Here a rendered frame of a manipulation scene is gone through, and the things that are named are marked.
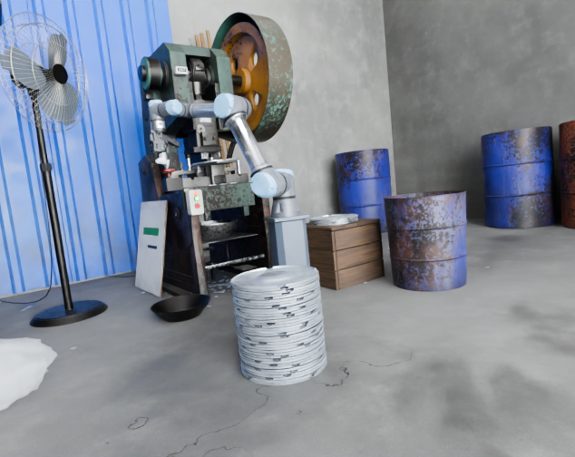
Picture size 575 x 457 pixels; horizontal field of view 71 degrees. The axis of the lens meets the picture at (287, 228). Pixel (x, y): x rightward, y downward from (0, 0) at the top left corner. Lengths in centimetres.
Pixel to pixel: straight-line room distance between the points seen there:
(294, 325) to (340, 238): 103
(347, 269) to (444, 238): 54
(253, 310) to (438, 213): 116
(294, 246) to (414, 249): 61
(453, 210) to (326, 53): 335
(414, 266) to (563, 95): 297
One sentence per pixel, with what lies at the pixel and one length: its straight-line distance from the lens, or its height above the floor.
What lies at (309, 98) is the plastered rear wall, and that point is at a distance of 477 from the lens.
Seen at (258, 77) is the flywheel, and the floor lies 131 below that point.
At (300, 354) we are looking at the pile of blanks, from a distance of 128.
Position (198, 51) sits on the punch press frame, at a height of 147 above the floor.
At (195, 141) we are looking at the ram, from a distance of 258.
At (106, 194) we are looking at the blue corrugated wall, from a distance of 360.
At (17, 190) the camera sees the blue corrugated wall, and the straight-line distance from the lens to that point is 353.
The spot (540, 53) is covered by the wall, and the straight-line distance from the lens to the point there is 485.
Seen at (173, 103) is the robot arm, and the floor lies 107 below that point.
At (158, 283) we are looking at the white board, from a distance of 262.
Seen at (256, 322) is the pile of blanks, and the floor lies 20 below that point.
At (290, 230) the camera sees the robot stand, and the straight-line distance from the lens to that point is 194.
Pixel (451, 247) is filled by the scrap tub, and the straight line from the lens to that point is 214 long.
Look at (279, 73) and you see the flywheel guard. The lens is 258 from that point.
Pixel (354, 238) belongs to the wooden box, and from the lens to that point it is 228.
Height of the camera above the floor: 60
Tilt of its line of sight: 6 degrees down
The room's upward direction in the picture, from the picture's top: 6 degrees counter-clockwise
